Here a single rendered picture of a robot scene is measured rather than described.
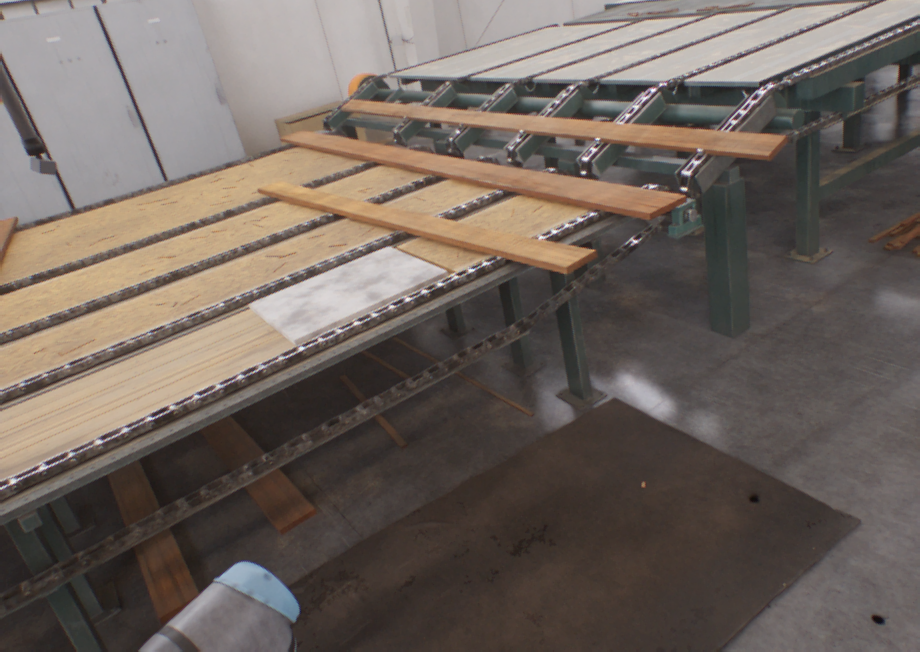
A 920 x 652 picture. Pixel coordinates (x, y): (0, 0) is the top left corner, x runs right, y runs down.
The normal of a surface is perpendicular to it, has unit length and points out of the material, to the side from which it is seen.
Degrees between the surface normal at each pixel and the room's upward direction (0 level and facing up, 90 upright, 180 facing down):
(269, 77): 89
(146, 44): 90
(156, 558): 0
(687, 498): 0
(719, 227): 90
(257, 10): 87
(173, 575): 0
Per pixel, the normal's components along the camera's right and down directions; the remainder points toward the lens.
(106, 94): 0.56, 0.25
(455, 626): -0.19, -0.89
